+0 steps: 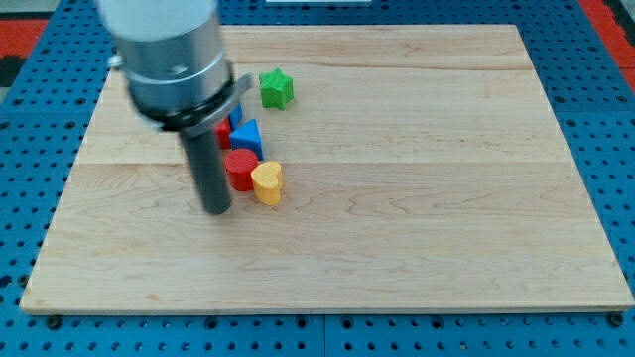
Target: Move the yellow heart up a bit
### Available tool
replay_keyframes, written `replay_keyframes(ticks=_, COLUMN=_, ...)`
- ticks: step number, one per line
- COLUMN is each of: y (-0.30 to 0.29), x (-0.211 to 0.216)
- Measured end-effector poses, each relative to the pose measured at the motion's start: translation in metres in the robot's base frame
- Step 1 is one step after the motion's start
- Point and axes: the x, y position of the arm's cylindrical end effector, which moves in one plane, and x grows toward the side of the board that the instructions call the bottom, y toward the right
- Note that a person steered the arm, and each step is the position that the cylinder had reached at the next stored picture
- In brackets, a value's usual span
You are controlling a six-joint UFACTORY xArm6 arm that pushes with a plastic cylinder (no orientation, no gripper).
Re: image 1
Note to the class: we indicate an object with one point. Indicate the red block behind arm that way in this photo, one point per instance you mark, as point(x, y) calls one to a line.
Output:
point(222, 131)

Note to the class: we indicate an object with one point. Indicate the light wooden board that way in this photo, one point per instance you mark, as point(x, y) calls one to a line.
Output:
point(424, 172)

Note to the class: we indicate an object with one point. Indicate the blue triangle block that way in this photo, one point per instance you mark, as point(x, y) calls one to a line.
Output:
point(248, 136)

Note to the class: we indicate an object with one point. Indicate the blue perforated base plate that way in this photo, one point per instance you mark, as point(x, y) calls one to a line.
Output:
point(48, 108)

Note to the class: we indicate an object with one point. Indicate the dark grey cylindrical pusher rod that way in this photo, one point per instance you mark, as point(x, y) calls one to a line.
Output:
point(204, 158)

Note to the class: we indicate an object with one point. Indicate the yellow heart block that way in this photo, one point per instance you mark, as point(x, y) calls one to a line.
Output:
point(267, 179)

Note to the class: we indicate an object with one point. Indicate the red cylinder block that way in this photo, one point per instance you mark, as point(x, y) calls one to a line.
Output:
point(239, 164)

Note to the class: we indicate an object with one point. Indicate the blue block behind arm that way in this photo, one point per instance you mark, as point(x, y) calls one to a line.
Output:
point(235, 117)

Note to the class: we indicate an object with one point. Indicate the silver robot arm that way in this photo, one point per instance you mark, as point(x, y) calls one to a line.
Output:
point(173, 56)

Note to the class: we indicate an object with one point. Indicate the green star block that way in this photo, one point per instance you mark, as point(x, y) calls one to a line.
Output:
point(276, 89)

